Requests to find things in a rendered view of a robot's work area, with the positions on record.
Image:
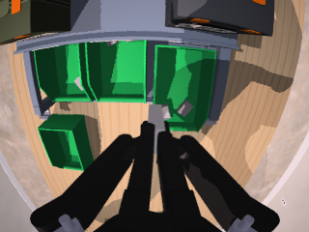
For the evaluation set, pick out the green bin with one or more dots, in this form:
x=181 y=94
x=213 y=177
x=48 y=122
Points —
x=117 y=71
x=184 y=75
x=66 y=141
x=57 y=68

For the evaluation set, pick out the grey metal shelf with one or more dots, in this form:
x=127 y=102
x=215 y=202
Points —
x=127 y=20

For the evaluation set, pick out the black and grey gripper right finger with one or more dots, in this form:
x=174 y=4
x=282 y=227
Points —
x=232 y=207

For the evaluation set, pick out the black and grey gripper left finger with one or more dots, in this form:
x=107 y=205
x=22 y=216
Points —
x=79 y=205

